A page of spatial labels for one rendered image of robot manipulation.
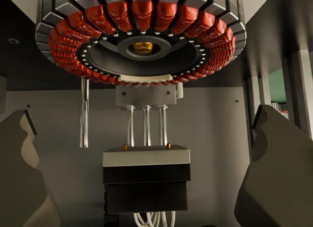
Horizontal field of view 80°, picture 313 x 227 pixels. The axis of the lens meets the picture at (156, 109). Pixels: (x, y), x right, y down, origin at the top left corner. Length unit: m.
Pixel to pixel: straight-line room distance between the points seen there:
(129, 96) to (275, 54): 0.18
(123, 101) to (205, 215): 0.26
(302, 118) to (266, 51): 0.09
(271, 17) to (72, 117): 0.33
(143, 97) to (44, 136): 0.23
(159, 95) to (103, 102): 0.16
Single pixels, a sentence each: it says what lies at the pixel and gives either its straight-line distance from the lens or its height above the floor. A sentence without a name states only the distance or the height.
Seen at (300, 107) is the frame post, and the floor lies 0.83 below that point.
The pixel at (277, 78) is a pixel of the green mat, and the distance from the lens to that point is 0.48.
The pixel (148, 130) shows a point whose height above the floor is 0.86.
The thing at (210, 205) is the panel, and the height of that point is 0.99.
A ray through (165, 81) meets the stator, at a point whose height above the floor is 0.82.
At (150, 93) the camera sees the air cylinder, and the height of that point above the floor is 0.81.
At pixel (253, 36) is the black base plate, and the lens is 0.21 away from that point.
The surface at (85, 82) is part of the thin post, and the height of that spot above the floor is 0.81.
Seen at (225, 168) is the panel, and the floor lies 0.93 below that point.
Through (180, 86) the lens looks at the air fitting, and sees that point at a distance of 0.25.
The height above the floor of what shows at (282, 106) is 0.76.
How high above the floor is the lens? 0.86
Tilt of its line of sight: 7 degrees down
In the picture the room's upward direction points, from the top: 178 degrees clockwise
